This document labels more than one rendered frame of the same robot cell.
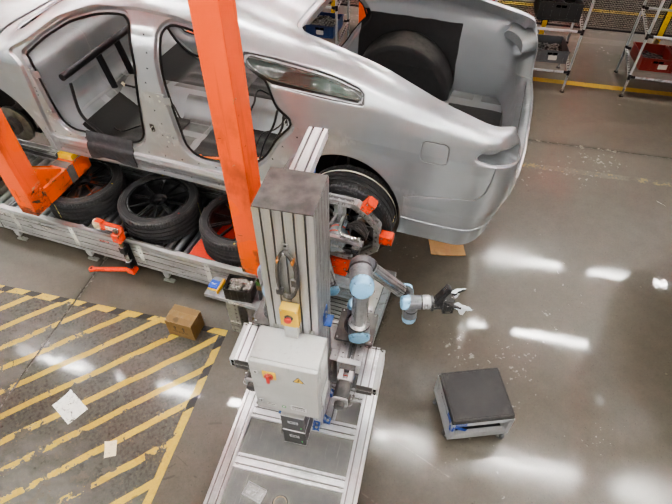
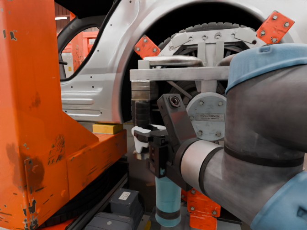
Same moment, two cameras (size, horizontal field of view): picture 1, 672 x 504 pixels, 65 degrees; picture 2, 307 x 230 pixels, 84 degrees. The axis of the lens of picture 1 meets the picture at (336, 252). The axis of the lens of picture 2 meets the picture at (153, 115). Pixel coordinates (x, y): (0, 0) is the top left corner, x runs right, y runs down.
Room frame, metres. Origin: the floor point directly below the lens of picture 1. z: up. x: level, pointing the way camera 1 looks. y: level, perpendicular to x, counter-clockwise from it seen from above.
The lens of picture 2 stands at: (1.93, 0.20, 0.92)
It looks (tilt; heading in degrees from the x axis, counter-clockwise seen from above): 8 degrees down; 356
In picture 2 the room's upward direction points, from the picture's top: straight up
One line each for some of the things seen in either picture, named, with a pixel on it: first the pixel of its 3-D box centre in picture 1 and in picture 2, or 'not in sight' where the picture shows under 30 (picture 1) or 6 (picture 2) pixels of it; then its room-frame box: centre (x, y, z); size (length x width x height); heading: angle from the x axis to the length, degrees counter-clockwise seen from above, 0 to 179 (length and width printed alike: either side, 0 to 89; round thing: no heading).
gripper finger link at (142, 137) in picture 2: not in sight; (148, 136); (2.29, 0.19, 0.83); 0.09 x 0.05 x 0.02; 36
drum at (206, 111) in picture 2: (338, 235); (208, 113); (2.47, -0.02, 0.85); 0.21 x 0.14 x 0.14; 161
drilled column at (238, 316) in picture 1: (237, 311); not in sight; (2.31, 0.73, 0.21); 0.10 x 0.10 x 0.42; 71
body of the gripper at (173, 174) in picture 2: not in sight; (174, 154); (2.25, 0.14, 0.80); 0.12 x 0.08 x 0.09; 26
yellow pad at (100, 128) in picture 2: not in sight; (108, 127); (2.96, 0.40, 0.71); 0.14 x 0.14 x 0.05; 71
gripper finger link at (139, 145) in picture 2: not in sight; (138, 140); (2.33, 0.21, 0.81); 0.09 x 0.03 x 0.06; 36
